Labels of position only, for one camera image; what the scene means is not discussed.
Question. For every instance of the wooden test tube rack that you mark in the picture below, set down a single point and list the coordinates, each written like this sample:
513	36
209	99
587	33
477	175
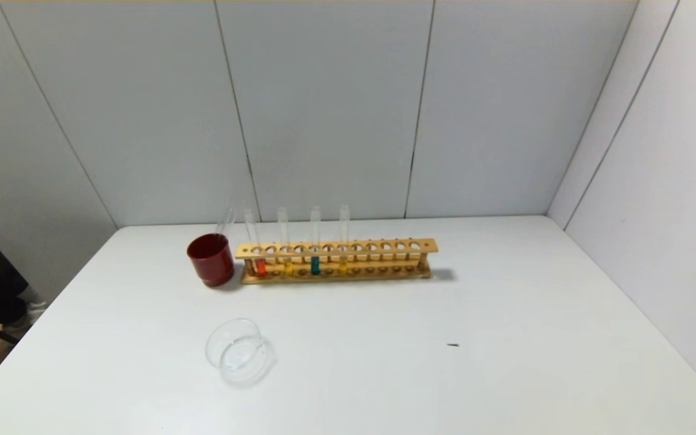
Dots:
336	249

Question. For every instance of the clear glass beaker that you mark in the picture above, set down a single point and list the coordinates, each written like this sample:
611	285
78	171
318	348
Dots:
242	359

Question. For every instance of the test tube with yellow pigment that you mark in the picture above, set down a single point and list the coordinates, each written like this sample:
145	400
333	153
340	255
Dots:
287	266
344	264

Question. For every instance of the dark red plastic cup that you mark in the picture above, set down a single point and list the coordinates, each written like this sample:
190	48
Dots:
210	263

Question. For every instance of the white shoe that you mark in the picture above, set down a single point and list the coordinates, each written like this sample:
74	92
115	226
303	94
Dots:
31	311

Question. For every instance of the test tube with red pigment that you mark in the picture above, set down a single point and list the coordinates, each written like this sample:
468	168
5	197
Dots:
260	267

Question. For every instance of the empty glass test tube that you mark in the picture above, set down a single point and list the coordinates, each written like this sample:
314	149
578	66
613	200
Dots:
227	220

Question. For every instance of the test tube with teal pigment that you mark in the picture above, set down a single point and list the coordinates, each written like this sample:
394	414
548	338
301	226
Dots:
315	264

